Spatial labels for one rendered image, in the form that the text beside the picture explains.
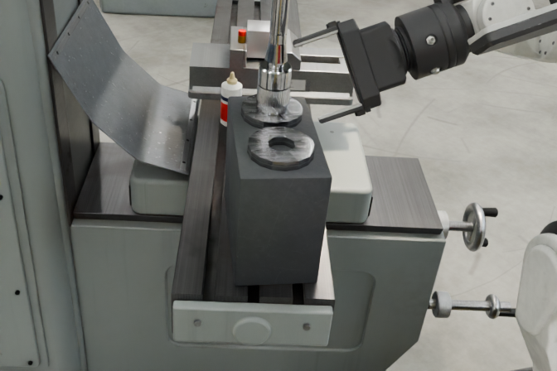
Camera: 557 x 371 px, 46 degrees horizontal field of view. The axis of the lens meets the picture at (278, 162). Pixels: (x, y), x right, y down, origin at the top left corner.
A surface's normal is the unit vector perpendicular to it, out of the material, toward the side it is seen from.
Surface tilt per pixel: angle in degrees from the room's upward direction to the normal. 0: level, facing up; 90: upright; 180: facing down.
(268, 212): 90
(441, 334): 0
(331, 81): 90
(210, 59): 0
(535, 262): 90
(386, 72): 63
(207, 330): 90
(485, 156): 0
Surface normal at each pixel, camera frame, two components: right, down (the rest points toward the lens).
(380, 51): 0.00, 0.11
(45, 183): 0.68, 0.43
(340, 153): 0.07, -0.83
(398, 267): 0.02, 0.55
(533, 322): -0.97, 0.07
